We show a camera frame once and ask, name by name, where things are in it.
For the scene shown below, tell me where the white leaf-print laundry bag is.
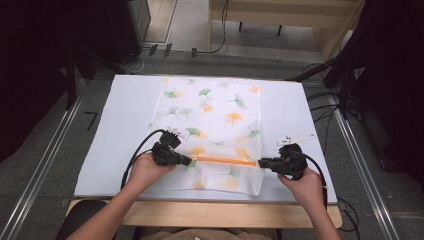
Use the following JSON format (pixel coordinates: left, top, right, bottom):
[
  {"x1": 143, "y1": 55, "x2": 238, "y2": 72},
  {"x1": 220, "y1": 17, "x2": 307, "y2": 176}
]
[{"x1": 141, "y1": 76, "x2": 263, "y2": 197}]

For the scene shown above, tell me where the white floor cable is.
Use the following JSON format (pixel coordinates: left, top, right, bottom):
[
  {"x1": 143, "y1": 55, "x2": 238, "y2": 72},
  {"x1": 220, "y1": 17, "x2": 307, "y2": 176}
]
[{"x1": 119, "y1": 48, "x2": 149, "y2": 75}]

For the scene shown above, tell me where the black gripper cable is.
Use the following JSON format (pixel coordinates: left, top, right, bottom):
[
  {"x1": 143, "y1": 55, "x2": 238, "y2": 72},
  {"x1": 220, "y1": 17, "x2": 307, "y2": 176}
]
[
  {"x1": 293, "y1": 149, "x2": 330, "y2": 210},
  {"x1": 120, "y1": 128, "x2": 166, "y2": 190}
]

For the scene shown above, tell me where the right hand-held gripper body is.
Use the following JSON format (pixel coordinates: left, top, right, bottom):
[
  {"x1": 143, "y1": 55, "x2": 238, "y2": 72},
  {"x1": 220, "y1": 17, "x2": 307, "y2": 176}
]
[{"x1": 275, "y1": 133, "x2": 316, "y2": 181}]

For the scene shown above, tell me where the wooden table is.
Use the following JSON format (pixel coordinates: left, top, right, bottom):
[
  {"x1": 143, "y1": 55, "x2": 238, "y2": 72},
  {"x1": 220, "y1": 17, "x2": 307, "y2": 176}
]
[{"x1": 66, "y1": 197, "x2": 344, "y2": 230}]

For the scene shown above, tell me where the person's right hand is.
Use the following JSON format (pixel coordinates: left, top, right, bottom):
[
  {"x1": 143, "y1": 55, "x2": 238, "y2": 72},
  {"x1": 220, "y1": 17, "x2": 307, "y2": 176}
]
[{"x1": 277, "y1": 166, "x2": 326, "y2": 210}]

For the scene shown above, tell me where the bundle of black floor cables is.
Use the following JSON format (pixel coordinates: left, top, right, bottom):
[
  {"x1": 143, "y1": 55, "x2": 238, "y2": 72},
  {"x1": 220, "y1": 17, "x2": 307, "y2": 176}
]
[{"x1": 302, "y1": 62, "x2": 343, "y2": 155}]

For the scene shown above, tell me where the black floor cable with plug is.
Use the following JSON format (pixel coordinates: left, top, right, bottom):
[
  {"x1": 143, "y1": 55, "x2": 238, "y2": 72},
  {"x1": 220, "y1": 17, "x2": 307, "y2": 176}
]
[{"x1": 190, "y1": 0, "x2": 232, "y2": 58}]

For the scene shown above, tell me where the looped black floor cable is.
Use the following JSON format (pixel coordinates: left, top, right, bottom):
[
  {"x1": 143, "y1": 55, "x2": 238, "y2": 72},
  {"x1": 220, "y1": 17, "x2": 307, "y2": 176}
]
[{"x1": 335, "y1": 195, "x2": 362, "y2": 234}]

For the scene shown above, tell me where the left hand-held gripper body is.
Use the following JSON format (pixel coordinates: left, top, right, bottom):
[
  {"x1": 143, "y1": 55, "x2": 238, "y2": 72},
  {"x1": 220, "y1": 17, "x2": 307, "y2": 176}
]
[{"x1": 151, "y1": 126, "x2": 186, "y2": 167}]

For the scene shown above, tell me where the light wooden bench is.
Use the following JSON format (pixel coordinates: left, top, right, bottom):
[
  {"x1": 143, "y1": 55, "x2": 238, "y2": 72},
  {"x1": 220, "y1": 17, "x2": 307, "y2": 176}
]
[{"x1": 208, "y1": 0, "x2": 367, "y2": 62}]

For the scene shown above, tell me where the black metal stand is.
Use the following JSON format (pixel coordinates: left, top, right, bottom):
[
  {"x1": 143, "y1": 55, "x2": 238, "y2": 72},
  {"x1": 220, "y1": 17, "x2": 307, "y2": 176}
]
[
  {"x1": 63, "y1": 44, "x2": 98, "y2": 112},
  {"x1": 285, "y1": 49, "x2": 371, "y2": 120}
]

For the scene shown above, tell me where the black cabinet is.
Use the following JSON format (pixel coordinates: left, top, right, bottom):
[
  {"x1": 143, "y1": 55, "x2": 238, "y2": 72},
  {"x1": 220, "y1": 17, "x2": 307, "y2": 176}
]
[{"x1": 66, "y1": 0, "x2": 152, "y2": 66}]

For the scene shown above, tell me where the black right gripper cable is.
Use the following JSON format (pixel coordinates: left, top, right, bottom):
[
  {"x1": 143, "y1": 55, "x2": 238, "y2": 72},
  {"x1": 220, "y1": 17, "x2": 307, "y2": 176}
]
[{"x1": 293, "y1": 149, "x2": 330, "y2": 210}]

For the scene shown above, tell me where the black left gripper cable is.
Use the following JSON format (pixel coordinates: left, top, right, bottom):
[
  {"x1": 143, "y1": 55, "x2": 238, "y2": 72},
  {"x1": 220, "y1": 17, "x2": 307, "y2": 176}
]
[{"x1": 120, "y1": 128, "x2": 166, "y2": 190}]

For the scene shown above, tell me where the black chair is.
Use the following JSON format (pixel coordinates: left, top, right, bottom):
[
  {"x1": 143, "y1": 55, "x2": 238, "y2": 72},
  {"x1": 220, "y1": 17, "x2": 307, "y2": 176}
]
[{"x1": 54, "y1": 199, "x2": 116, "y2": 240}]

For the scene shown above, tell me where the white table mat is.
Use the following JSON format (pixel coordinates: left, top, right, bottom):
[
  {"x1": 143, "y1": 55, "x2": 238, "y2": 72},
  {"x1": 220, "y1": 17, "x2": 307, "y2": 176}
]
[{"x1": 73, "y1": 73, "x2": 338, "y2": 204}]

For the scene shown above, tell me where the person's left hand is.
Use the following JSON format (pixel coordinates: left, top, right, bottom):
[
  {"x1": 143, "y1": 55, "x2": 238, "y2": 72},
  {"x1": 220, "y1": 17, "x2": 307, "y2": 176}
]
[{"x1": 127, "y1": 152, "x2": 178, "y2": 195}]

